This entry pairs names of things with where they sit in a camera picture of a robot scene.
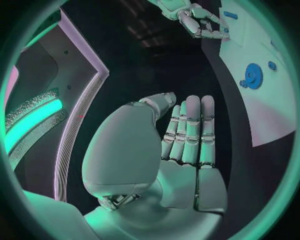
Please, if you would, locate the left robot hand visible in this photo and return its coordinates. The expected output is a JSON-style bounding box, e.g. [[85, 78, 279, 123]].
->
[[81, 91, 229, 240]]

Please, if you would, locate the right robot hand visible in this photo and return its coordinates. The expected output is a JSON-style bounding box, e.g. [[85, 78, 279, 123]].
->
[[176, 3, 230, 40]]

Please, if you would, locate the white task board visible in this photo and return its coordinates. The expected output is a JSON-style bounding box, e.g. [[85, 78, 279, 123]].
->
[[200, 0, 297, 148]]

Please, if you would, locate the blue block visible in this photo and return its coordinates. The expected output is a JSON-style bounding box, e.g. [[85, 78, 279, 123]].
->
[[223, 10, 240, 21]]

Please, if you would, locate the large blue gear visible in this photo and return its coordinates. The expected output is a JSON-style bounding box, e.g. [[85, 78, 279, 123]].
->
[[244, 62, 265, 90]]

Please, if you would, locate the blue round plug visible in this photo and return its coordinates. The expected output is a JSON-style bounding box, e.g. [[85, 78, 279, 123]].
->
[[266, 60, 278, 72]]

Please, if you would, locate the glowing light bar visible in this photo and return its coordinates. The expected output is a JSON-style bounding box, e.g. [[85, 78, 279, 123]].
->
[[3, 98, 64, 155]]

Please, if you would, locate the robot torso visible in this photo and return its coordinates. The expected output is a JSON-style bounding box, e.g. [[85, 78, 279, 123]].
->
[[3, 8, 111, 203]]

